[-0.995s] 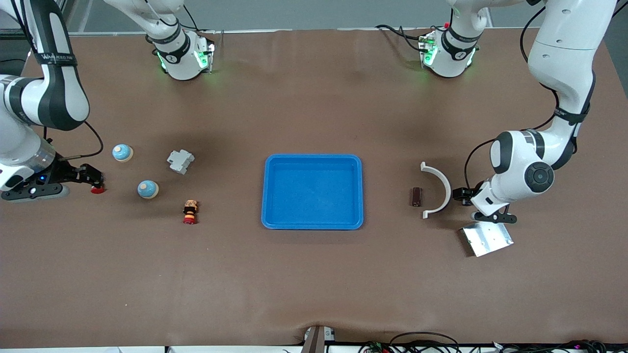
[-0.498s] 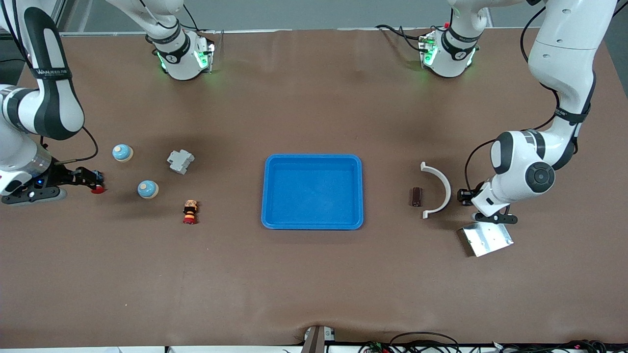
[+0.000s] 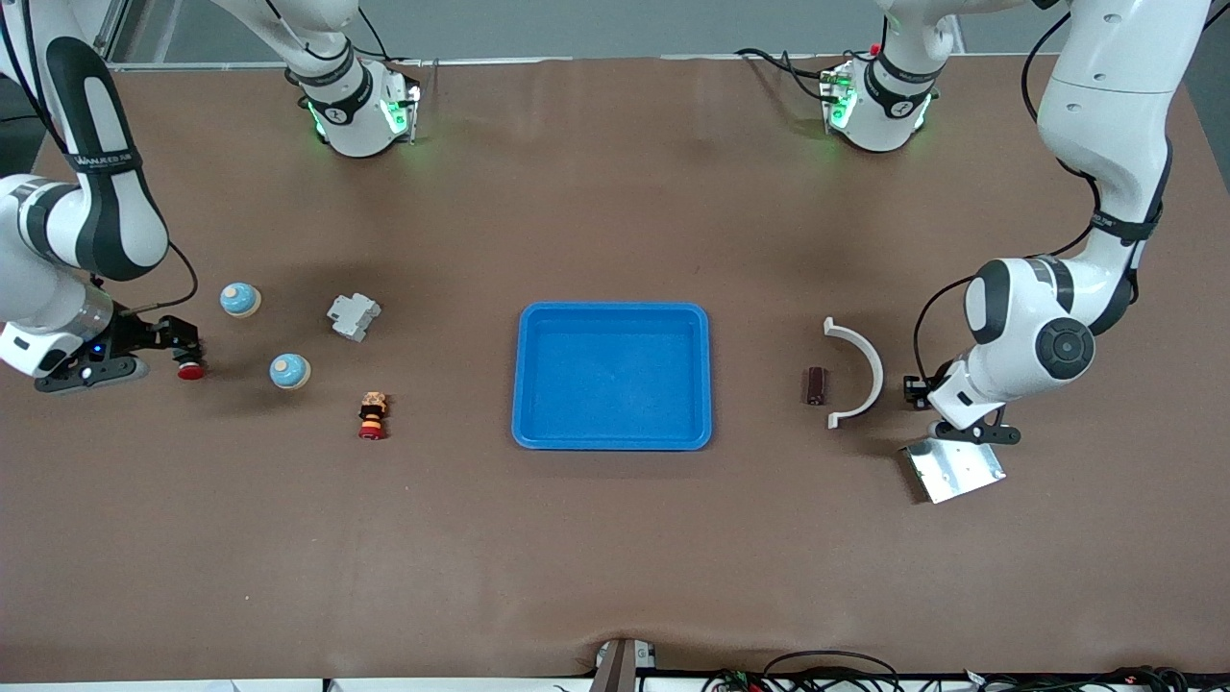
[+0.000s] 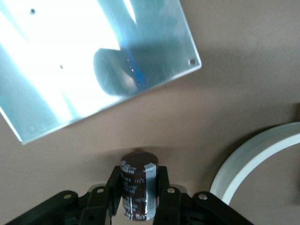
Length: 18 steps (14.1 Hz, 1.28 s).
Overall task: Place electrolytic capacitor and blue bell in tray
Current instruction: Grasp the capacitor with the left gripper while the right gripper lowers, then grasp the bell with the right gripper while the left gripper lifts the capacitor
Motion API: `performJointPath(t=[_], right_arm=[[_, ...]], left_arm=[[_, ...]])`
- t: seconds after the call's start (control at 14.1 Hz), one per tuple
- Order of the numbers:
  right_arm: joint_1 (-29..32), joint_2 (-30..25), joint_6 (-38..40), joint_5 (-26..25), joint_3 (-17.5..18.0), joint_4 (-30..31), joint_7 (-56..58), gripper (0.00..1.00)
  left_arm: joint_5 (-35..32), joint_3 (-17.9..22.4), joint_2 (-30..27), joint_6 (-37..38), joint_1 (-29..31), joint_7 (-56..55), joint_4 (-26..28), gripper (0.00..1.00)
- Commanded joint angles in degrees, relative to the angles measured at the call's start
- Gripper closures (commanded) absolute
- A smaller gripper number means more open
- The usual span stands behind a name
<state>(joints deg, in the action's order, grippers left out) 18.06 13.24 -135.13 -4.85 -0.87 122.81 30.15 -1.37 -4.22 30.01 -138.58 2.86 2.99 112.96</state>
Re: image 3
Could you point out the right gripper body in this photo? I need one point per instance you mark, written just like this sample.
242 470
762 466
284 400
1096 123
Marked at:
137 335

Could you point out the blue desk bell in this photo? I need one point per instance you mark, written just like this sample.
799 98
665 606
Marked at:
239 299
289 371

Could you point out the long brown capacitor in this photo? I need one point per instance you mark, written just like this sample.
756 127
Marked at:
817 384

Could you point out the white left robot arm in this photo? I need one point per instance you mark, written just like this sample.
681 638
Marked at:
1105 96

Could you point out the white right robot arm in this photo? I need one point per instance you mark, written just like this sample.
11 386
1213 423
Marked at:
106 211

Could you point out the blue plastic tray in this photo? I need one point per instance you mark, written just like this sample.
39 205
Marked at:
615 384

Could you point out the red mushroom push button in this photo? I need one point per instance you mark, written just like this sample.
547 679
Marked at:
191 371

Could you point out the silver metal plate box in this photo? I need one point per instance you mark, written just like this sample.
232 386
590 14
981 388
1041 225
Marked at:
951 476

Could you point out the white circuit breaker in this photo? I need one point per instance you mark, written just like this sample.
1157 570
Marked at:
354 317

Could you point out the orange striped emergency stop button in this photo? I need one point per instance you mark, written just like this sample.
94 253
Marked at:
373 415

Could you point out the brown table mat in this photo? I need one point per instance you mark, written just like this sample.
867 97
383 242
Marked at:
615 538

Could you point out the aluminium frame beam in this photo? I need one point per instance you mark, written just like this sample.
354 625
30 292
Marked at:
117 29

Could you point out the brown camera mount post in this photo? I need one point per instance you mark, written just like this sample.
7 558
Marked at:
617 668

